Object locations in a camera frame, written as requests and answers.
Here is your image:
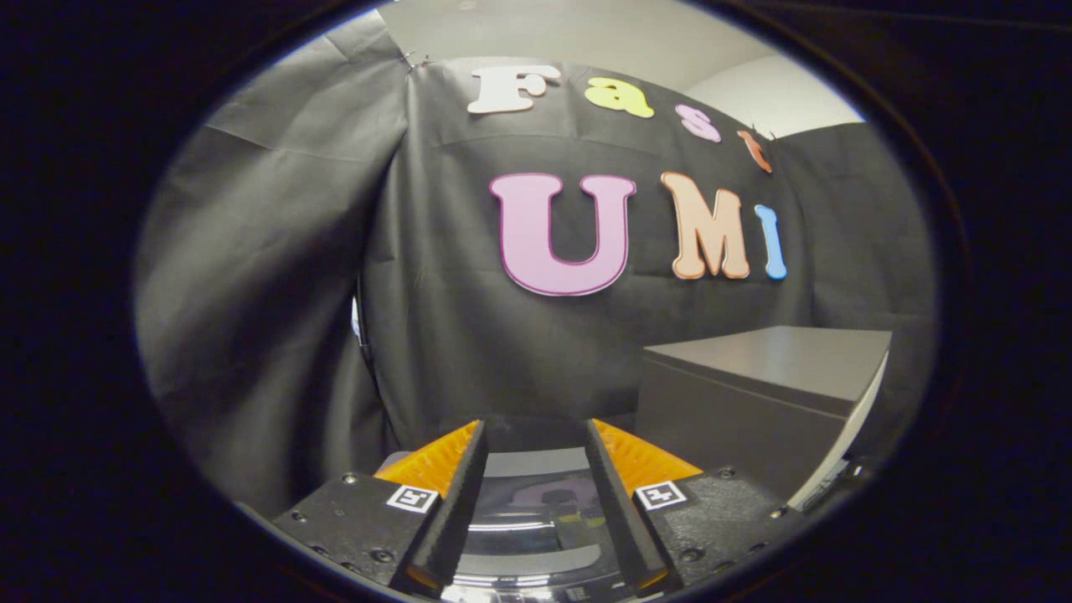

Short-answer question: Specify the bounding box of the grey washing machine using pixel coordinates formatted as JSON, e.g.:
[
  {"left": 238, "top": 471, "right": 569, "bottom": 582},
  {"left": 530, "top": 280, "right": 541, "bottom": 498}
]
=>
[{"left": 373, "top": 415, "right": 671, "bottom": 603}]

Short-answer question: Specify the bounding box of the black backdrop cloth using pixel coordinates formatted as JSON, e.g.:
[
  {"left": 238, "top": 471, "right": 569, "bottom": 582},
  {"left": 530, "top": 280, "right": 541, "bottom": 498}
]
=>
[{"left": 134, "top": 13, "right": 937, "bottom": 520}]

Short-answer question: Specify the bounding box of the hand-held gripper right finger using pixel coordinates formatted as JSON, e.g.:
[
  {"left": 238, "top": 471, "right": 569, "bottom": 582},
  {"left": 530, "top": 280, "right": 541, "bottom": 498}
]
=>
[{"left": 584, "top": 418, "right": 805, "bottom": 591}]

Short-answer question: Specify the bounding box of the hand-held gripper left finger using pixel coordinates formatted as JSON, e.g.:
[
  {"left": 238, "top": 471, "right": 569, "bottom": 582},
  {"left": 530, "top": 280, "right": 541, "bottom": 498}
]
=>
[{"left": 272, "top": 420, "right": 489, "bottom": 597}]

